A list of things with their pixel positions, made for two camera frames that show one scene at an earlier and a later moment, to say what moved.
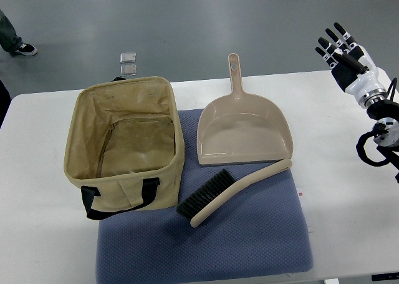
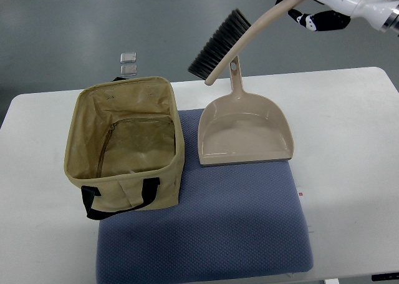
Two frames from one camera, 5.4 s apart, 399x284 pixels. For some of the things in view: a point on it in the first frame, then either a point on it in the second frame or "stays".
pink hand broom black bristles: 194,207 -> 230,38
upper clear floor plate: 129,57 stays
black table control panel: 384,276 stays
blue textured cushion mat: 261,232 stays
